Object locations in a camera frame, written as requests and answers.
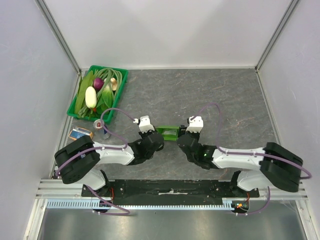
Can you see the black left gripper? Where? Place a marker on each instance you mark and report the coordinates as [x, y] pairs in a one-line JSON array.
[[142, 134]]

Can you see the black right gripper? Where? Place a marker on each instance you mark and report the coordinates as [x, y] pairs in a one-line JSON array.
[[181, 135]]

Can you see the green paper box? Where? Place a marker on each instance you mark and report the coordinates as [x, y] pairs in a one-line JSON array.
[[169, 133]]

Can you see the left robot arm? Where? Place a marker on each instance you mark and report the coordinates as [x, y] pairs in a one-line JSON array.
[[78, 161]]

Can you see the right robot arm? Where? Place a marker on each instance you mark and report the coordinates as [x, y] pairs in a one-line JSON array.
[[262, 167]]

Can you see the red blue drink can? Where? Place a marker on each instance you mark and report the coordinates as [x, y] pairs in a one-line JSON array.
[[102, 129]]

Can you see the green bok choy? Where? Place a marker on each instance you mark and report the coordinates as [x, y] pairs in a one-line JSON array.
[[105, 100]]

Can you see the green plastic tray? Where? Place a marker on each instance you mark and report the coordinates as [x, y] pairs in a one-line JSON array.
[[107, 115]]

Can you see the beige mushroom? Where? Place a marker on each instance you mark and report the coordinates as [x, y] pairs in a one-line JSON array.
[[114, 84]]

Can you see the white eggplant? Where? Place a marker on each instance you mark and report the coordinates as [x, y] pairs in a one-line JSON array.
[[90, 97]]

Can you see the purple onion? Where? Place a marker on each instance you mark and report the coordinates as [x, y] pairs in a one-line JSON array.
[[98, 83]]

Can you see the green long beans bundle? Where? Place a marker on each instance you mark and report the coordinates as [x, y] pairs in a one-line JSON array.
[[105, 73]]

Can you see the large green leaf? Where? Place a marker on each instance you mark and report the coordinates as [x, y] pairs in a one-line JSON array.
[[86, 82]]

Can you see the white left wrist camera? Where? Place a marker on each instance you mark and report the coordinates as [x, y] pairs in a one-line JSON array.
[[144, 124]]

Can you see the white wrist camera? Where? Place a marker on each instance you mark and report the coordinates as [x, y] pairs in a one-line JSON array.
[[144, 124], [195, 124]]

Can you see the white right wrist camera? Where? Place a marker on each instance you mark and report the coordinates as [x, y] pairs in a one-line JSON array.
[[195, 124]]

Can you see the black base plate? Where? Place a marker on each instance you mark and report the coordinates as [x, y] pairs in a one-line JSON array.
[[170, 191]]

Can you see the slotted cable duct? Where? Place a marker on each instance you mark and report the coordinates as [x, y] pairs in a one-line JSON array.
[[96, 204]]

